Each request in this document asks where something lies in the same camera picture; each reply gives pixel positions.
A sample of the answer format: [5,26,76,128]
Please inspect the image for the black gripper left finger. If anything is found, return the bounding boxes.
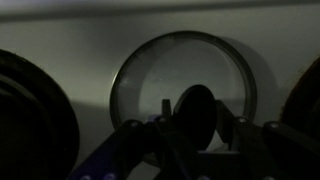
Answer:
[66,99,201,180]

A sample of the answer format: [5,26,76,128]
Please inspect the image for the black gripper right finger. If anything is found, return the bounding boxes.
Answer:
[215,99,320,180]

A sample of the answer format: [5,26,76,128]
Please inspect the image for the small glass pot lid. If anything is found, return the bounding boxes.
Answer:
[109,30,258,166]

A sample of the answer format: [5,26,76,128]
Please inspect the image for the small black pot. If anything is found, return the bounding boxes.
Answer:
[0,49,81,180]

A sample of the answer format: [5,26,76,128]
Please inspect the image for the white electric stove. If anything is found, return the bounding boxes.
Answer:
[0,0,320,180]

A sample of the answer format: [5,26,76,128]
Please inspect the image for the black frying pan black handle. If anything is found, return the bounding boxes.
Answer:
[279,56,320,138]

